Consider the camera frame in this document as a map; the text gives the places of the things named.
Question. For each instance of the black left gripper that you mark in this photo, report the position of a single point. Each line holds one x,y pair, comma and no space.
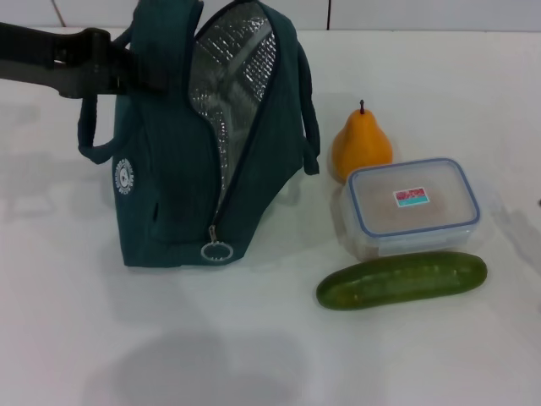
63,55

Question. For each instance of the dark teal insulated lunch bag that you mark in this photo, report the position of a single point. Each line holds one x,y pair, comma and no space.
169,190

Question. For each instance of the orange pear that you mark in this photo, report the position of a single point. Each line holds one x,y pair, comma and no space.
361,144

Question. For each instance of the clear blue-rimmed food container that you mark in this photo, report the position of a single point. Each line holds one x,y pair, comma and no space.
414,211

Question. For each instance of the green cucumber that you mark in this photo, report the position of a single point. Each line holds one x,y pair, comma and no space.
401,281

